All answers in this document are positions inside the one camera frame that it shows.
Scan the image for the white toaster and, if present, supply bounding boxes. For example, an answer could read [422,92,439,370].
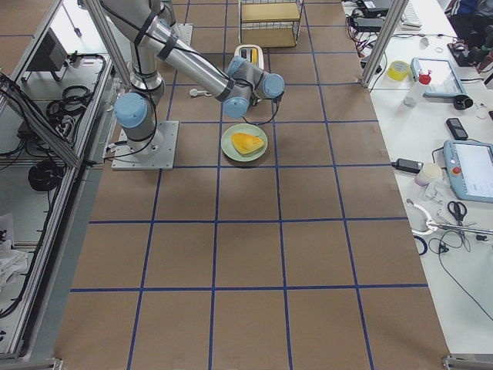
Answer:
[234,44,264,69]

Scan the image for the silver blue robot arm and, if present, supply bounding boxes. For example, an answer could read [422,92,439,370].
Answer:
[99,1,285,119]

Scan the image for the yellow bread slice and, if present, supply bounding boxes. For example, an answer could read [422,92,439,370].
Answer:
[230,132,264,155]

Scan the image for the green plate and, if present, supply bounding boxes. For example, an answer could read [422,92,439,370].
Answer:
[221,123,268,162]

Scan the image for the black power adapter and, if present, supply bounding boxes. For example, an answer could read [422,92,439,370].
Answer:
[391,158,424,174]

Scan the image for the white plastic cup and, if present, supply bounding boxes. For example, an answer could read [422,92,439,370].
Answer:
[414,163,443,187]

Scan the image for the blue tape roll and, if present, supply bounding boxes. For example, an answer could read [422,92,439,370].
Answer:
[413,235,428,256]

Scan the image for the yellow tape roll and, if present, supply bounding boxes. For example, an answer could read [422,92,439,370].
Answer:
[387,60,411,81]

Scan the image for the clear bottle red cap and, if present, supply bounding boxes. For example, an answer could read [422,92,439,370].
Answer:
[403,71,431,107]

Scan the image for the black scissors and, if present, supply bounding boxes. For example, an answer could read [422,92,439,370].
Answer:
[447,200,468,226]

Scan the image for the blue teach pendant upper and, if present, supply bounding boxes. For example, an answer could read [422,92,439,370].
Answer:
[411,57,466,98]

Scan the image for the blue teach pendant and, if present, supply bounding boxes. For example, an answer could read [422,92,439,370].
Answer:
[431,140,492,204]
[411,57,466,98]

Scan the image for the blue teach pendant lower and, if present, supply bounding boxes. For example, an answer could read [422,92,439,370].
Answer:
[431,140,492,204]

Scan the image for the black tape roll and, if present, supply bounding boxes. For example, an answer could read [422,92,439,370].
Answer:
[453,94,474,111]

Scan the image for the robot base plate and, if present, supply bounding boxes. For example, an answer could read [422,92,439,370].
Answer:
[110,120,179,170]

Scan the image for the wire rack with wooden shelves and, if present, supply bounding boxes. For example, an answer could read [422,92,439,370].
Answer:
[238,0,304,48]

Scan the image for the white curved bracket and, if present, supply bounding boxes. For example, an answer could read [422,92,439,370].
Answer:
[406,198,438,237]

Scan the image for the coiled black cable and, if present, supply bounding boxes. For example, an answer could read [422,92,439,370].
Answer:
[27,160,62,193]

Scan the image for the aluminium frame post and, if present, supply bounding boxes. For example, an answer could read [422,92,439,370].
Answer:
[361,0,408,88]

